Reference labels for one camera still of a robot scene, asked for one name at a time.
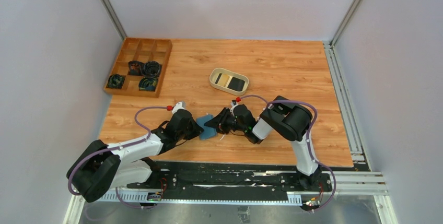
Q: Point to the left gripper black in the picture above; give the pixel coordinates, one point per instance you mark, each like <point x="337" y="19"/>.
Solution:
<point x="197" y="130"/>

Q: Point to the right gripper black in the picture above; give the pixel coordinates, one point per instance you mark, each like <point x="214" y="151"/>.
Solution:
<point x="220" y="121"/>

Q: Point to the blue leather card holder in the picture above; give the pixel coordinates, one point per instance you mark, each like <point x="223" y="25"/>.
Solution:
<point x="208" y="132"/>

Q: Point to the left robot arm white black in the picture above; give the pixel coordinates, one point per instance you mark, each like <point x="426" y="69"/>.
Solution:
<point x="106" y="166"/>

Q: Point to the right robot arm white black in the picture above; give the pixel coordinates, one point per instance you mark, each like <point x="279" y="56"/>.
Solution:
<point x="293" y="120"/>

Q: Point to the gold card in tray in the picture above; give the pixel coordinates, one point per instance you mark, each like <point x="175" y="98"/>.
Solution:
<point x="222" y="79"/>

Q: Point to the beige oval tray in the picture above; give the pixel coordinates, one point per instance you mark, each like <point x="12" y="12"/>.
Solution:
<point x="216" y="71"/>

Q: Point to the rolled dark belt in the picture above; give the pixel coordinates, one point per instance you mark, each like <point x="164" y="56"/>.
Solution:
<point x="135" y="68"/>
<point x="115" y="81"/>
<point x="147" y="84"/>
<point x="151" y="69"/>

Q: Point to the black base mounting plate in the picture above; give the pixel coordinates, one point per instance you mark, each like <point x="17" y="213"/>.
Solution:
<point x="231" y="182"/>

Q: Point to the wooden compartment organizer box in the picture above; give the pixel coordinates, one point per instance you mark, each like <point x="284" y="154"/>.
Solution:
<point x="143" y="50"/>

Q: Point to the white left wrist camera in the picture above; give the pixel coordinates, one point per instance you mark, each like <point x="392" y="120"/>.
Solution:
<point x="178" y="106"/>

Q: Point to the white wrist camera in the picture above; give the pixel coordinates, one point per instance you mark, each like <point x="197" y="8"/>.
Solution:
<point x="178" y="106"/>
<point x="235" y="102"/>

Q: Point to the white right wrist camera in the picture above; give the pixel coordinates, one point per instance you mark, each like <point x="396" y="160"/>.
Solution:
<point x="235" y="102"/>

